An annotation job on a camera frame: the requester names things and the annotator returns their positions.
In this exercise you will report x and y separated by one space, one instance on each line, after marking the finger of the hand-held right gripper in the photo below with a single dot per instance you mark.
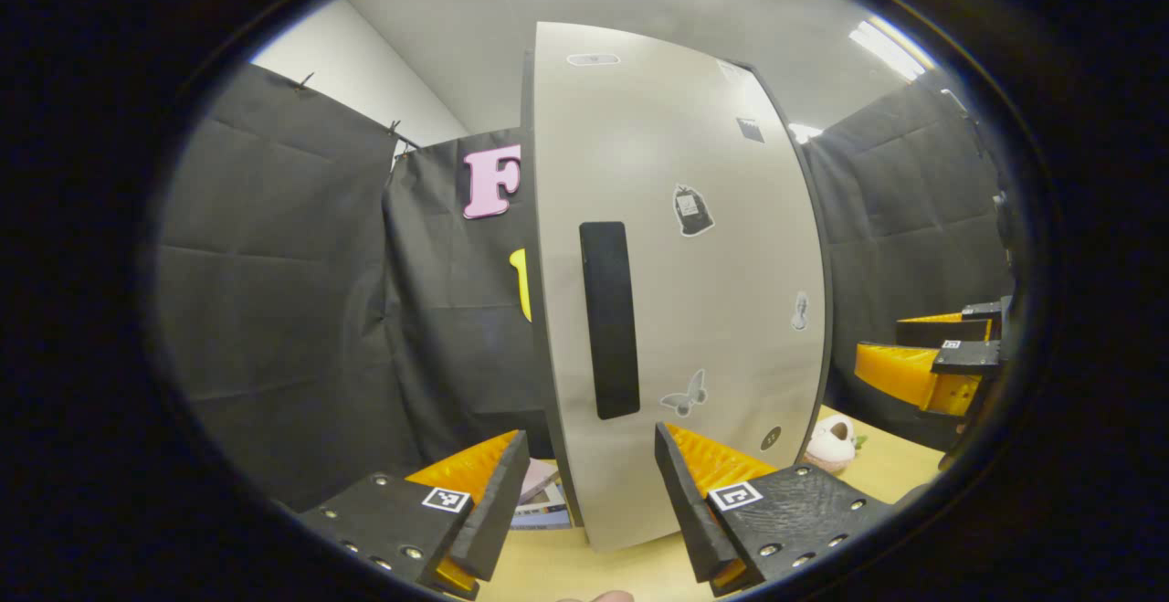
904 374
941 332

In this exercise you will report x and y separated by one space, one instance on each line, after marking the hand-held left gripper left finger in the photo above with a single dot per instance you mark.
493 511

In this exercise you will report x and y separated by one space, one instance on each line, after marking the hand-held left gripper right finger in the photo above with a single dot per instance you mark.
689 511

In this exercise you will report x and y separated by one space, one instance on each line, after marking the dark grey cabinet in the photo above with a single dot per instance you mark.
548 419

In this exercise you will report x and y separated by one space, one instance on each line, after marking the beige cabinet door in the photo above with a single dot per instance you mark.
712 310

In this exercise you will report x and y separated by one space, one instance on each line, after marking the pink plush toy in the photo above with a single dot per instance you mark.
831 445

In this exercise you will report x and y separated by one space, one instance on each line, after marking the ceiling light panel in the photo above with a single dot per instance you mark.
890 47
805 132

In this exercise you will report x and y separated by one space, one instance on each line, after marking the black backdrop cloth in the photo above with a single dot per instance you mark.
292 264

